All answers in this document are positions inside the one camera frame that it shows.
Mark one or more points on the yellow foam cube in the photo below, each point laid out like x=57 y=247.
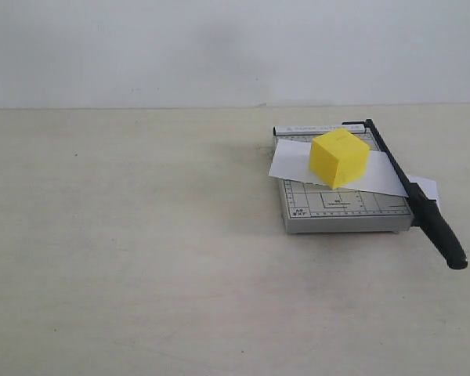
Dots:
x=338 y=157

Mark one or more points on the black cutter blade arm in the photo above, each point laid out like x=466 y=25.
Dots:
x=427 y=215

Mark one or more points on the white sheet of paper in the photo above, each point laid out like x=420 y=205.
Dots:
x=428 y=186

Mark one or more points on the grey paper cutter base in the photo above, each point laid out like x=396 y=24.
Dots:
x=308 y=207

